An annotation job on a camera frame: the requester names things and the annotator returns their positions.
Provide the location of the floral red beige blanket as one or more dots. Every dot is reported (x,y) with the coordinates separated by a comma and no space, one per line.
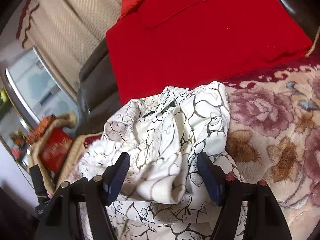
(273,135)

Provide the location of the large red cushion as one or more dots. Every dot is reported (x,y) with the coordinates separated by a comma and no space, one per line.
(188,43)

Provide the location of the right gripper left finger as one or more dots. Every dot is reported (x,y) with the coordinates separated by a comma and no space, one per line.
(62,219)

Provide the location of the orange artificial flowers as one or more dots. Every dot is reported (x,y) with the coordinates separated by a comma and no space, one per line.
(18,138)

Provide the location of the silver floor air conditioner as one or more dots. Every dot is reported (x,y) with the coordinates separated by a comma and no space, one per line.
(36,88)

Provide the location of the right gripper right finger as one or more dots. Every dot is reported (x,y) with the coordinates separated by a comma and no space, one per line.
(265,219)

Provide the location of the white crackle pattern coat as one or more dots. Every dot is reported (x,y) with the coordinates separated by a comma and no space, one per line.
(163,195)

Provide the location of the orange black patterned cloth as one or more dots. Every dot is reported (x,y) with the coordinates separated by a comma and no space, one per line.
(39,131)

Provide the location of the beige dotted curtain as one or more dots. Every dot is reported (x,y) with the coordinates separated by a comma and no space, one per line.
(66,32)

